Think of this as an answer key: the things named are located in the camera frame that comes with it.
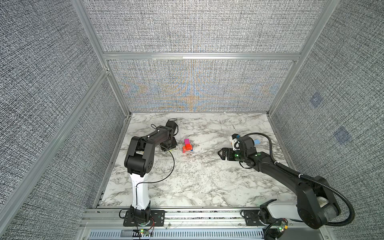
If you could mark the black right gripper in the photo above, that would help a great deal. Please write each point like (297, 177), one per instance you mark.
(229, 150)

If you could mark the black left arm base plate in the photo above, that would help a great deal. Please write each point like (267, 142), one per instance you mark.
(136, 218)

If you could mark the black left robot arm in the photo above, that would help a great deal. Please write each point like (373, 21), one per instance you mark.
(139, 162)

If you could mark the orange wood block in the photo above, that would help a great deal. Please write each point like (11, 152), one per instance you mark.
(184, 151)

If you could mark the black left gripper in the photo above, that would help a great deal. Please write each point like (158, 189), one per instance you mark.
(174, 145)

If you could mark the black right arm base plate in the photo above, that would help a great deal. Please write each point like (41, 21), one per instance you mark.
(251, 217)

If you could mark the grey vented cable tray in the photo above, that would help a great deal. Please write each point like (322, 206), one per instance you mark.
(178, 234)

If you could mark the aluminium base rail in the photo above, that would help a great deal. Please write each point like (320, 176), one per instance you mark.
(174, 218)

